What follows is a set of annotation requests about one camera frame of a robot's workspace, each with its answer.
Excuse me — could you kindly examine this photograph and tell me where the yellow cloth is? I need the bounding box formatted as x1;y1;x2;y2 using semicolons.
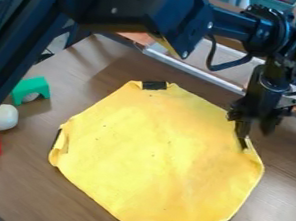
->
40;69;276;221

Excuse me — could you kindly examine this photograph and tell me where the black metal frame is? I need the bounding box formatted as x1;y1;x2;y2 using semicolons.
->
0;0;80;146

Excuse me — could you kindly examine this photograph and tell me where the small white toy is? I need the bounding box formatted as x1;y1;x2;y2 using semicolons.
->
21;90;41;105

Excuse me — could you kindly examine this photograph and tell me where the white round toy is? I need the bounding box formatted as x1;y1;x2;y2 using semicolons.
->
0;103;23;135

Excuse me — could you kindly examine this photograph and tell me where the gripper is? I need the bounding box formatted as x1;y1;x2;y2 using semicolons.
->
221;86;296;156

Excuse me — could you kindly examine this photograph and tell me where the green arch block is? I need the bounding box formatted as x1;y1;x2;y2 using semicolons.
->
9;72;54;110

